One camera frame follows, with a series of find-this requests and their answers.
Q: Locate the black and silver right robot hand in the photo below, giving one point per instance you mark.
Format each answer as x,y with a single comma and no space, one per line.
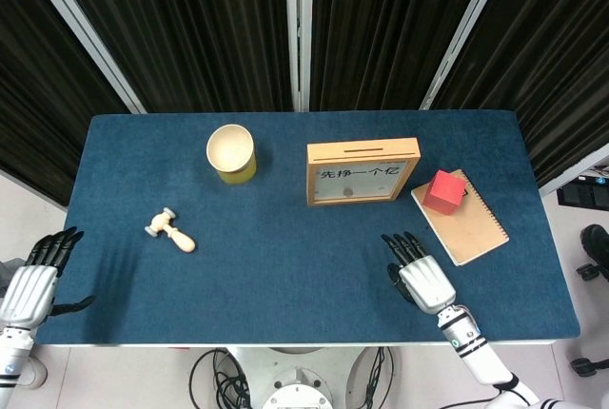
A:
426,287

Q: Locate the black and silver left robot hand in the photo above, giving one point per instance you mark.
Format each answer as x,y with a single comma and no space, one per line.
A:
26,295

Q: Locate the silver coin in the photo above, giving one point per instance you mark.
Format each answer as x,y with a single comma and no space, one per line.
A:
348,191

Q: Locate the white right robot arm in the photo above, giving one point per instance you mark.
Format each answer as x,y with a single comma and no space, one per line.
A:
476,356

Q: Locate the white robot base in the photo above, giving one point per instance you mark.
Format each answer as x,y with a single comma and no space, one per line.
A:
295,380

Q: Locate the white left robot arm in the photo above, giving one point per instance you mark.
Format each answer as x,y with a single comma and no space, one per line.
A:
12,356

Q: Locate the kraft spiral notebook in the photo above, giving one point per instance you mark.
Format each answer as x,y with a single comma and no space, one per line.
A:
471,238

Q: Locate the red cube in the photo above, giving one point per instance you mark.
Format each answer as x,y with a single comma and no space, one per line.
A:
442,192

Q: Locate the blue table cloth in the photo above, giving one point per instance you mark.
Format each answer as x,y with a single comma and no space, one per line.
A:
285,261

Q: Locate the wooden toy hammer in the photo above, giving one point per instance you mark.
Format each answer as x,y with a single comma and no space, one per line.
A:
178,238

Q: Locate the black office chair base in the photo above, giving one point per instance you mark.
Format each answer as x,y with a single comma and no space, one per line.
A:
590,271

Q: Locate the black shoe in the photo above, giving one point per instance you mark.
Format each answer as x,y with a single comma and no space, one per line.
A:
597,242

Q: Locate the black equipment box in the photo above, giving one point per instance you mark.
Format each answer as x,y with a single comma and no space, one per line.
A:
578,195

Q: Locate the black folding screen panel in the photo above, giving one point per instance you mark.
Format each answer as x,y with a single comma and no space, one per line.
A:
190,24
547,71
47,95
380,24

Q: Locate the yellow paper cup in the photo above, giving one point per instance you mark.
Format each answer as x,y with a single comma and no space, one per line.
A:
228,147

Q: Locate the wooden coin box frame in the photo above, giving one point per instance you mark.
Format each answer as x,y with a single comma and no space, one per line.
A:
361,152

